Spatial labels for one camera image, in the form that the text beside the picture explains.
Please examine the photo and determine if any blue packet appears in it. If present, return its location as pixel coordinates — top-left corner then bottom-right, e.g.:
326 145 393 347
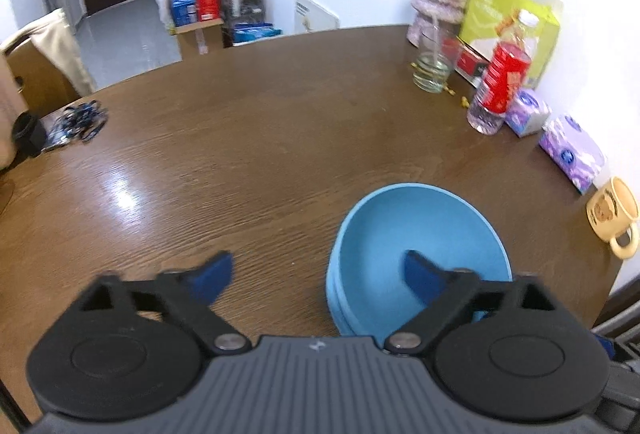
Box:
232 23 283 46

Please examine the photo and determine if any blue lanyard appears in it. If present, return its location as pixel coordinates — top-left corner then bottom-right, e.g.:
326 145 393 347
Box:
50 100 108 145

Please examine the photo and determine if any wooden chair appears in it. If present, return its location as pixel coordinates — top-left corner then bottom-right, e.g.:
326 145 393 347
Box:
5 39 81 115

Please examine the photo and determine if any black cup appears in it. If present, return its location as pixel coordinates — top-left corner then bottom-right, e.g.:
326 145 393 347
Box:
12 111 46 158

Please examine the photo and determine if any purple tissue pack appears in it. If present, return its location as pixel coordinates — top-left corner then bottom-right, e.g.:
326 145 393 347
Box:
505 88 552 137
539 115 607 195

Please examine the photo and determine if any flat red box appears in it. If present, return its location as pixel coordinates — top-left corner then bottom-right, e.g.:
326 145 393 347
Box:
442 37 492 82

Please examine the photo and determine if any cardboard box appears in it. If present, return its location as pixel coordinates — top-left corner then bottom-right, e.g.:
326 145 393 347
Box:
175 18 225 60

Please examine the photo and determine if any chair with beige cloth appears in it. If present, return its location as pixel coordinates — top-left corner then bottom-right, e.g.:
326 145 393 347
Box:
0 8 96 98

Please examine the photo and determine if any clear glass cup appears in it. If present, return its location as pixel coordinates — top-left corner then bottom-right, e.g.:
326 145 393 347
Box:
412 17 456 94

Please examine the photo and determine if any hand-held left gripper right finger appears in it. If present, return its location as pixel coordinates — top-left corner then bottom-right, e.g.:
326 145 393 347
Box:
383 249 565 357

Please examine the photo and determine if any water bottle red label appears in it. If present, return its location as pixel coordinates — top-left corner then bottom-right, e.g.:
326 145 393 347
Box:
467 9 541 135

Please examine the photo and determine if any blue carton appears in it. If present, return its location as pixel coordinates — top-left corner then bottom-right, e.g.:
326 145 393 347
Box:
171 0 197 28

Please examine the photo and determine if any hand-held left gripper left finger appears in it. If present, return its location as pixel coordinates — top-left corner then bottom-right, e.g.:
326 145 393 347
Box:
80 250 252 356

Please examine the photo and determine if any green box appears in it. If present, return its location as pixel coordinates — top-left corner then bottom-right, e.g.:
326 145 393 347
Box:
459 0 561 89

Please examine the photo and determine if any cream mug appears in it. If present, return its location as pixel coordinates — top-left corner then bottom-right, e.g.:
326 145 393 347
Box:
586 177 640 260

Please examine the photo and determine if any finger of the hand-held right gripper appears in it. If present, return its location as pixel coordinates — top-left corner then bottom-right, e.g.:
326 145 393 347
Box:
594 333 615 361

